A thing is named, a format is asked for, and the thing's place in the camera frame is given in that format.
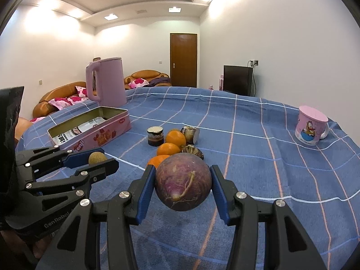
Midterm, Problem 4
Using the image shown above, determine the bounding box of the purple swirl cake roll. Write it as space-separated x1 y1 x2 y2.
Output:
181 126 200 144

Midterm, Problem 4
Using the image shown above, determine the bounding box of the layered dessert jar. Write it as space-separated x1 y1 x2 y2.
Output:
147 126 164 147

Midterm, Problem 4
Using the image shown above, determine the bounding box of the small brown kiwi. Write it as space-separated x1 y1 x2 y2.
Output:
88 151 107 165

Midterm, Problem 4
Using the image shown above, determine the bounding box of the brown leather sofa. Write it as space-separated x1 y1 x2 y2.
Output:
32 81 98 119

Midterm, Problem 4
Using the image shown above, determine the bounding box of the brown chocolate muffin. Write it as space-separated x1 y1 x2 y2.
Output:
181 144 204 160

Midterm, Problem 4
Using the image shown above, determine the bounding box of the brown wooden door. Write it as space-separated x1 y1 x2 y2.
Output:
170 33 198 87

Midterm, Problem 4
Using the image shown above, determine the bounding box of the brown leather armchair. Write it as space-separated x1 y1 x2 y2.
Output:
124 70 171 90

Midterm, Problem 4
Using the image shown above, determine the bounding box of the purple round turnip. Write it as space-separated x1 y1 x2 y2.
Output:
155 153 212 212

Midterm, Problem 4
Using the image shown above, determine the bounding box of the pink floral cushion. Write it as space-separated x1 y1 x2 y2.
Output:
128 78 149 89

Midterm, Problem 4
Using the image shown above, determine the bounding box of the pink electric kettle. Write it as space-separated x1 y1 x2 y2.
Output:
85 57 127 108

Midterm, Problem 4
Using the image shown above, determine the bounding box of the wall power outlet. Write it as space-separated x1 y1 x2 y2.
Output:
249 60 259 67

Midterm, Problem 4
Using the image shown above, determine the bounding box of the pink bottle by television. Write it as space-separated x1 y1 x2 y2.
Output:
218 74 223 91

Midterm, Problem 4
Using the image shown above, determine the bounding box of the small orange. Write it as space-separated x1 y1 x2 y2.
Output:
157 143 181 155

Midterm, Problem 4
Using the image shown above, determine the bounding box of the pink tin box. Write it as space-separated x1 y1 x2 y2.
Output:
48 106 131 152

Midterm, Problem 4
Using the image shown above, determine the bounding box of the black television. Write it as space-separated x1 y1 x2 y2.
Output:
223 65 253 96

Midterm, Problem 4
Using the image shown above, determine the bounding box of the orange near jar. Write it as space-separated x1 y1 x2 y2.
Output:
165 130 187 148

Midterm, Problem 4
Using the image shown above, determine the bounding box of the printed paper in tin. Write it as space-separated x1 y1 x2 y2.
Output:
53 117 106 145

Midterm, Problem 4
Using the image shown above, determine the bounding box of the pink cartoon mug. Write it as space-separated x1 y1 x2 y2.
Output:
295 106 329 146

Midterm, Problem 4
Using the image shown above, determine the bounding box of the large orange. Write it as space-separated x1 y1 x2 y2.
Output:
147 155 169 168

